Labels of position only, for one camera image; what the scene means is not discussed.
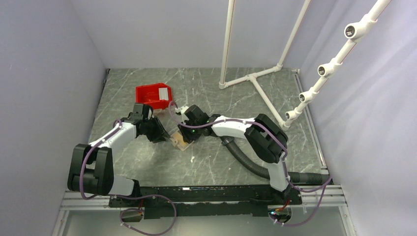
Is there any tan leather card holder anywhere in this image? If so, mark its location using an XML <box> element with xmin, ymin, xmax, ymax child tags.
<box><xmin>170</xmin><ymin>131</ymin><xmax>194</xmax><ymax>151</ymax></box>

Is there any red plastic bin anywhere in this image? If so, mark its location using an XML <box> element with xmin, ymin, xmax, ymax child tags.
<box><xmin>135</xmin><ymin>83</ymin><xmax>173</xmax><ymax>110</ymax></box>

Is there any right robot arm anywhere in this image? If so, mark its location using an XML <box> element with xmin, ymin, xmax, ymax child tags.
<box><xmin>178</xmin><ymin>114</ymin><xmax>290</xmax><ymax>204</ymax></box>

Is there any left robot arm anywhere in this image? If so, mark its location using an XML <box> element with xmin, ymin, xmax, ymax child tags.
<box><xmin>67</xmin><ymin>103</ymin><xmax>169</xmax><ymax>207</ymax></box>

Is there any stack of white cards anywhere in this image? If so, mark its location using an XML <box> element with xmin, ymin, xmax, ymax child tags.
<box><xmin>158</xmin><ymin>88</ymin><xmax>169</xmax><ymax>101</ymax></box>

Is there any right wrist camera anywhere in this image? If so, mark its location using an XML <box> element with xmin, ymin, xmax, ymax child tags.
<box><xmin>175</xmin><ymin>105</ymin><xmax>209</xmax><ymax>126</ymax></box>

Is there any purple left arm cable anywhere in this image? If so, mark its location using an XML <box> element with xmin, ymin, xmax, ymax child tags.
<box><xmin>79</xmin><ymin>118</ymin><xmax>177</xmax><ymax>236</ymax></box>

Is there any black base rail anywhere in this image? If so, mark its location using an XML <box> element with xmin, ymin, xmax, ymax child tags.
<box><xmin>109</xmin><ymin>184</ymin><xmax>302</xmax><ymax>219</ymax></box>

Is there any black corrugated hose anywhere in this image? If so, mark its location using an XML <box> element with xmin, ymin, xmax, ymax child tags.
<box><xmin>220</xmin><ymin>136</ymin><xmax>331</xmax><ymax>185</ymax></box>

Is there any white PVC pipe frame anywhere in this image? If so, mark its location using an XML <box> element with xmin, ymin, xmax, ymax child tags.
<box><xmin>219</xmin><ymin>0</ymin><xmax>393</xmax><ymax>132</ymax></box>

